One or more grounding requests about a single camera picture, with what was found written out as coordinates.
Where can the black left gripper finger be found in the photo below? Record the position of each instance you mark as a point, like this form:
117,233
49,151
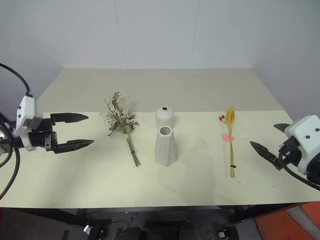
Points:
75,145
70,117

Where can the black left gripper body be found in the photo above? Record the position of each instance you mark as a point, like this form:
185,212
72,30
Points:
41,138

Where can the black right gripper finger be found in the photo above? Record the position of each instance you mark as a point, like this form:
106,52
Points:
282,126
266,152

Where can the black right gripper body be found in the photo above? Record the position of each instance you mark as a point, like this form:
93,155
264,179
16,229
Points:
291,147

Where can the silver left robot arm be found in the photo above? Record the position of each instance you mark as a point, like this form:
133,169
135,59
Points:
3,147

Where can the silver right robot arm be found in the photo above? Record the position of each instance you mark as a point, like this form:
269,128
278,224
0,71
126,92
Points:
315,171

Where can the tall faceted white vase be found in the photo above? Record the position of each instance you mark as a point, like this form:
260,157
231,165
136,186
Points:
166,150

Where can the small round white vase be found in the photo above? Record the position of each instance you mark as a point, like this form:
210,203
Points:
164,118

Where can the dried white flower bouquet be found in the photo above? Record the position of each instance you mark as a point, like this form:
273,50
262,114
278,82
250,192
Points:
119,117

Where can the yellow grass flower bundle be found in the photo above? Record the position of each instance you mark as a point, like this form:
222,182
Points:
231,117

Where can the orange floor mat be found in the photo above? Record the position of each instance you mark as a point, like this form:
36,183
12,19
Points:
287,222

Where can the dark rounded machine shapes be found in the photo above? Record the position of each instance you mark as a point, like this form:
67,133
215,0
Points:
162,228

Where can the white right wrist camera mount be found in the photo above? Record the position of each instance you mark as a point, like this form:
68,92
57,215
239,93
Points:
306,130

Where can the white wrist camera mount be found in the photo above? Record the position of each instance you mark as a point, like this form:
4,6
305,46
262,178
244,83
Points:
25,112
306,130

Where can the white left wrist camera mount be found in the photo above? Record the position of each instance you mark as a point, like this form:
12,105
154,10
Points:
25,112

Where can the black table frame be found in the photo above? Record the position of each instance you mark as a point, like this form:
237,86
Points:
150,209

